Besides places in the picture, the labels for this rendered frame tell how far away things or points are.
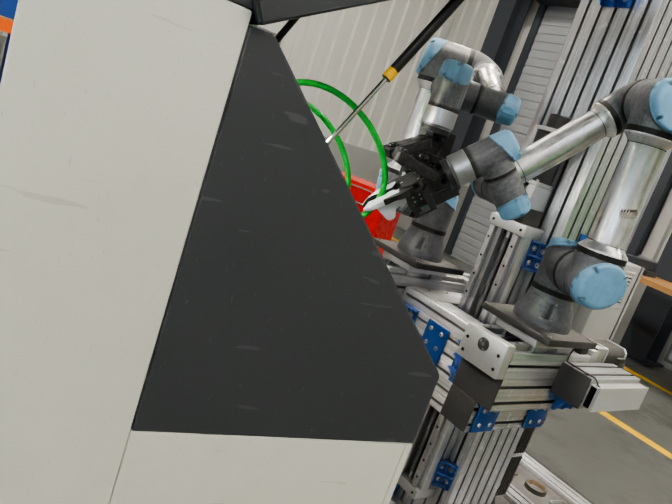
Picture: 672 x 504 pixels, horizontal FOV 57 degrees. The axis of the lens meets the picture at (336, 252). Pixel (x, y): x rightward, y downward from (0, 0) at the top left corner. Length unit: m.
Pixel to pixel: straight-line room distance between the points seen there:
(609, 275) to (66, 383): 1.13
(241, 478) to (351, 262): 0.45
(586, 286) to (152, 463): 0.99
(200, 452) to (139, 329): 0.27
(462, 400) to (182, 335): 0.87
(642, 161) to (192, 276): 1.01
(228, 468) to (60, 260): 0.49
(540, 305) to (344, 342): 0.67
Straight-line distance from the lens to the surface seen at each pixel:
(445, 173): 1.41
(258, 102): 0.94
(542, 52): 9.07
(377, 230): 5.59
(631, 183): 1.53
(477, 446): 2.09
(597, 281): 1.52
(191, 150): 0.93
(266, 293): 1.03
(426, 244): 1.96
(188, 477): 1.18
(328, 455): 1.26
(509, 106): 1.59
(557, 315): 1.66
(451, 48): 1.95
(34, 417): 1.06
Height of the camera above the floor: 1.38
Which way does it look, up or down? 12 degrees down
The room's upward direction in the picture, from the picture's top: 19 degrees clockwise
